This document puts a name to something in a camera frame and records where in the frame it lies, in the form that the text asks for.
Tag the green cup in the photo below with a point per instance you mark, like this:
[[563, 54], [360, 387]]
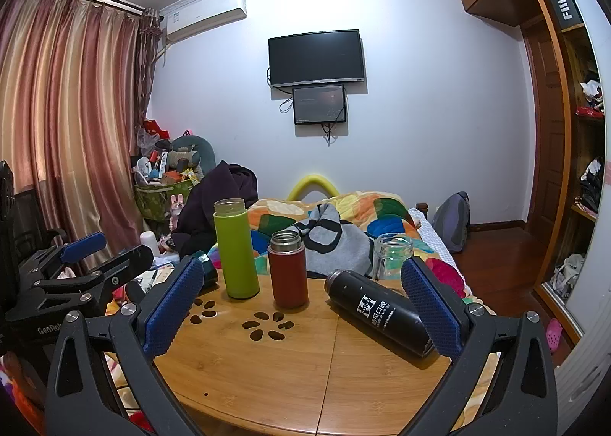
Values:
[[236, 254]]

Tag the red cup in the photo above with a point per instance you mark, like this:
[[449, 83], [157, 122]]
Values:
[[288, 281]]

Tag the wooden wardrobe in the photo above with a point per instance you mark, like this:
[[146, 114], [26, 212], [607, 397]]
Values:
[[563, 140]]

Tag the black printed cup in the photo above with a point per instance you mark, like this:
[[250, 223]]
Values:
[[377, 314]]

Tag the yellow foam tube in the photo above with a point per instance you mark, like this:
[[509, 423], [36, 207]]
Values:
[[312, 179]]

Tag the black storage box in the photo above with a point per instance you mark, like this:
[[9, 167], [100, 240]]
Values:
[[565, 6]]

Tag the clear glass cup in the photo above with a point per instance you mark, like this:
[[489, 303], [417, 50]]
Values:
[[389, 257]]

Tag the grey backpack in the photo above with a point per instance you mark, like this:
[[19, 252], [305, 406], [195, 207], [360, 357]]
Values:
[[453, 223]]

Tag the green storage basket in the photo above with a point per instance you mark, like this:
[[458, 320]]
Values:
[[160, 199]]

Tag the black chair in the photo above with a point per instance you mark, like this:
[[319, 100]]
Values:
[[33, 221]]

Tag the pink bunny toy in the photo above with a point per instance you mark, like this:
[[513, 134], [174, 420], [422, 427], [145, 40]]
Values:
[[177, 211]]

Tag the white bottle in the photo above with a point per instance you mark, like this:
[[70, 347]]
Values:
[[149, 242]]

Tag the pink slipper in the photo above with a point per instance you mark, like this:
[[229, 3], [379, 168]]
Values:
[[553, 335]]

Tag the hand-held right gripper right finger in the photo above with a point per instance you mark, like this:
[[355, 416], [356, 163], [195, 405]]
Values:
[[432, 309]]

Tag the grey garment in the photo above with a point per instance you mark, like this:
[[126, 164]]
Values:
[[334, 238]]

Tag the dark green lid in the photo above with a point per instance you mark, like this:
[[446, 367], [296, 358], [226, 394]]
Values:
[[210, 272]]

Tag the grey plush toy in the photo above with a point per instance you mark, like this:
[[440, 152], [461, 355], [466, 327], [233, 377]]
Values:
[[191, 154]]

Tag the white air conditioner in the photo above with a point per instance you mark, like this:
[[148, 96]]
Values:
[[205, 18]]

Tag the colourful patchwork quilt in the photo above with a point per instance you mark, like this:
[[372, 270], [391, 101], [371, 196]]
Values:
[[367, 206]]

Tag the wooden door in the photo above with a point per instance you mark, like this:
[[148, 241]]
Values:
[[546, 130]]

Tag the wall television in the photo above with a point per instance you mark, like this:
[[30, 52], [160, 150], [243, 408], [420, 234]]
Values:
[[317, 56]]

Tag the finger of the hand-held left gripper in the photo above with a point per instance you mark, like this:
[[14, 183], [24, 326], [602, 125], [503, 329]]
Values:
[[83, 246], [126, 266]]

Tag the small wall monitor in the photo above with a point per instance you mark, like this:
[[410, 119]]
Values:
[[319, 104]]

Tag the pink striped curtain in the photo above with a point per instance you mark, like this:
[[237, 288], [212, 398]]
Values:
[[71, 106]]

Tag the dark purple jacket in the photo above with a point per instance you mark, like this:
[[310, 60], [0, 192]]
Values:
[[217, 190]]

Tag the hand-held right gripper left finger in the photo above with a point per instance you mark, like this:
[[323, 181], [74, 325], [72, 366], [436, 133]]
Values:
[[172, 309]]

